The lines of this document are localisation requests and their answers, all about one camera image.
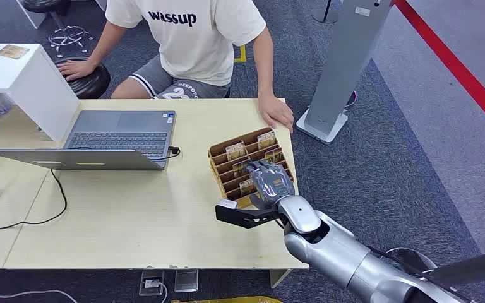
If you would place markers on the person's left hand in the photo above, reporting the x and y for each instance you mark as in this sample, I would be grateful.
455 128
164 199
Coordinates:
277 112

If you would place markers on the person's right hand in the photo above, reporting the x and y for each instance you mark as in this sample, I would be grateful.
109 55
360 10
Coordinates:
77 69

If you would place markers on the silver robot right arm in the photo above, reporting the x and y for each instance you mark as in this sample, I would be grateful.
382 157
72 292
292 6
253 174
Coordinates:
343 255

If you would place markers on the person's left forearm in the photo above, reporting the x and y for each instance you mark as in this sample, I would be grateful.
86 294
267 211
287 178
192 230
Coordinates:
265 75

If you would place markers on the person's right forearm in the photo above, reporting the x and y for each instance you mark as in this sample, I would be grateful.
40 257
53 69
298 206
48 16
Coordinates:
97 50

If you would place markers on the gold patterned card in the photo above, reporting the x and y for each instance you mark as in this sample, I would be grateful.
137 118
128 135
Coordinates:
274 155
266 141
246 187
235 151
239 168

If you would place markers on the gold sticker card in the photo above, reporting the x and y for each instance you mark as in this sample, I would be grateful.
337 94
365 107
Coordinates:
13 52

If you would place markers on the brown slotted card holder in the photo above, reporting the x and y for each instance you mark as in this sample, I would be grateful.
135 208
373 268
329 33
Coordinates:
221 167

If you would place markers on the person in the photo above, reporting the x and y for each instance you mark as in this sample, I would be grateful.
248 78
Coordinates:
196 42

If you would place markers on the black round stool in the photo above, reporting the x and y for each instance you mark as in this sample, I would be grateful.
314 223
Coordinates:
94 83

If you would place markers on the black stool with chrome base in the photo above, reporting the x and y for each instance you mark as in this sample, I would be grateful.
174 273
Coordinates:
64 35

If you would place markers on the white box shelf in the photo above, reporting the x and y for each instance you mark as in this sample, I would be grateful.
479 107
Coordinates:
33 92

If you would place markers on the grey open laptop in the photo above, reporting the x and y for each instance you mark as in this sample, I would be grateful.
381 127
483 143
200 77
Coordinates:
121 134

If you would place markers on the grey slanted kiosk stand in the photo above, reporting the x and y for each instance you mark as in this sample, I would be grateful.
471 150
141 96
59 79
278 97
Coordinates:
343 62

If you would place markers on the round grey pole base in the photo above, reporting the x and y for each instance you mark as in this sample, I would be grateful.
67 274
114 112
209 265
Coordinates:
325 16

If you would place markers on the white table leg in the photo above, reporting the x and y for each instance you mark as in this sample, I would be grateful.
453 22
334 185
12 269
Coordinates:
279 277

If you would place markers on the metal floor socket plate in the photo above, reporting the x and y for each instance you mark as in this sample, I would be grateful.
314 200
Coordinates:
186 280

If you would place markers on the floor power socket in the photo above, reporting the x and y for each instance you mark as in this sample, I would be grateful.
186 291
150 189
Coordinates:
151 283

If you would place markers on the dark grey bar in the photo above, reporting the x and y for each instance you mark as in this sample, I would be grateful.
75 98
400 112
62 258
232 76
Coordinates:
472 265

